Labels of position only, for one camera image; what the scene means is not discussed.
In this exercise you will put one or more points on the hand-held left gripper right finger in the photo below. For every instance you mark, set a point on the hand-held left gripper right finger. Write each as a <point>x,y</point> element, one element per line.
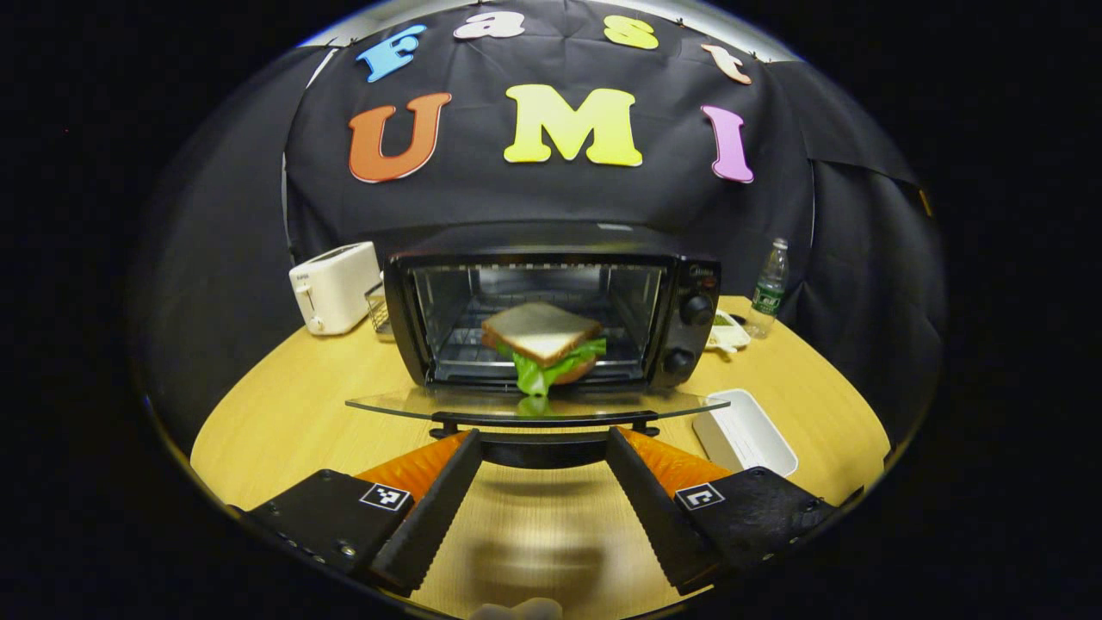
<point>650,508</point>

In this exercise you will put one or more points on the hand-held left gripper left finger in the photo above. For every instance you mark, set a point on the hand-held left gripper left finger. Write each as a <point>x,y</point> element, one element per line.
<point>439,508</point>

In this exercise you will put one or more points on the black electric oven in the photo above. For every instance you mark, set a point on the black electric oven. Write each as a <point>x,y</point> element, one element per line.
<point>680,340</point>

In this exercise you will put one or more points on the lettuce sandwich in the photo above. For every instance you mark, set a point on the lettuce sandwich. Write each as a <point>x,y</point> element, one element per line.
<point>538,327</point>

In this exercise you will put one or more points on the white rectangular tray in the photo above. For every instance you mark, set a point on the white rectangular tray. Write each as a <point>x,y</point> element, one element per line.
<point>745,435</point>

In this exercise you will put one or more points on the white sectioned grain dish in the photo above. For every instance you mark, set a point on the white sectioned grain dish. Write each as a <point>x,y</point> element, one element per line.
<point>732,334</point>

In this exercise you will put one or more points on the clear plastic water bottle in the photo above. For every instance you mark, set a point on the clear plastic water bottle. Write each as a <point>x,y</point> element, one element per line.
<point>768,297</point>

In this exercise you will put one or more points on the white toaster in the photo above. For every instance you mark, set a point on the white toaster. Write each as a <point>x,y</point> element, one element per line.
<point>336,288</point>

